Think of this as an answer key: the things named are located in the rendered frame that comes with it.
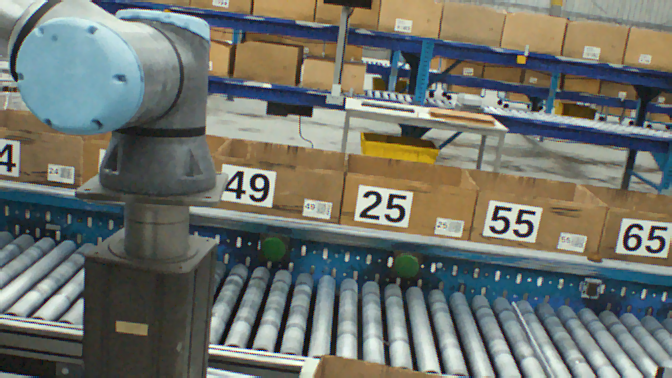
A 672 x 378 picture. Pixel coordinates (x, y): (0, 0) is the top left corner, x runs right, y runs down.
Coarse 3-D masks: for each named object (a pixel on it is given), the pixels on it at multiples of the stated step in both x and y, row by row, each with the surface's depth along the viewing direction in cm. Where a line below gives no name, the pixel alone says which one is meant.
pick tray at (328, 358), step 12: (324, 360) 133; (336, 360) 133; (348, 360) 133; (324, 372) 134; (336, 372) 134; (348, 372) 133; (360, 372) 133; (372, 372) 132; (384, 372) 132; (396, 372) 132; (408, 372) 131; (420, 372) 131
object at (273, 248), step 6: (270, 240) 197; (276, 240) 197; (264, 246) 197; (270, 246) 197; (276, 246) 197; (282, 246) 197; (264, 252) 198; (270, 252) 198; (276, 252) 198; (282, 252) 198; (270, 258) 198; (276, 258) 198
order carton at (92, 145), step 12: (108, 132) 220; (84, 144) 200; (96, 144) 199; (108, 144) 199; (216, 144) 228; (84, 156) 201; (96, 156) 200; (84, 168) 201; (96, 168) 201; (84, 180) 202
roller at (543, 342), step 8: (520, 304) 198; (528, 304) 198; (520, 312) 194; (528, 312) 192; (528, 320) 187; (536, 320) 187; (528, 328) 184; (536, 328) 182; (536, 336) 178; (544, 336) 177; (536, 344) 175; (544, 344) 173; (552, 344) 173; (544, 352) 170; (552, 352) 168; (552, 360) 165; (560, 360) 165; (552, 368) 162; (560, 368) 161; (560, 376) 158; (568, 376) 157
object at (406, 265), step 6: (402, 258) 197; (408, 258) 197; (414, 258) 197; (396, 264) 198; (402, 264) 197; (408, 264) 197; (414, 264) 197; (396, 270) 198; (402, 270) 198; (408, 270) 198; (414, 270) 198; (402, 276) 199; (408, 276) 198
